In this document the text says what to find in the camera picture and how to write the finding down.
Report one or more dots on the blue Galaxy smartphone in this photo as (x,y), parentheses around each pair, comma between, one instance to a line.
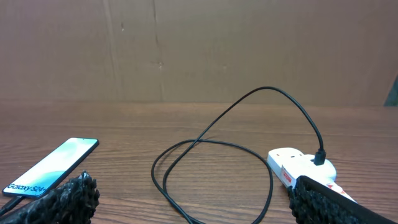
(52,169)

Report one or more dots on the white power strip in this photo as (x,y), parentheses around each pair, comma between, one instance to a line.
(287,164)

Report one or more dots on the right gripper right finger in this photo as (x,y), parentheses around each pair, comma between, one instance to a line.
(314,203)

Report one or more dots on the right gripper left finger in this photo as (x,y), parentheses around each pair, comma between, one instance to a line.
(74,202)

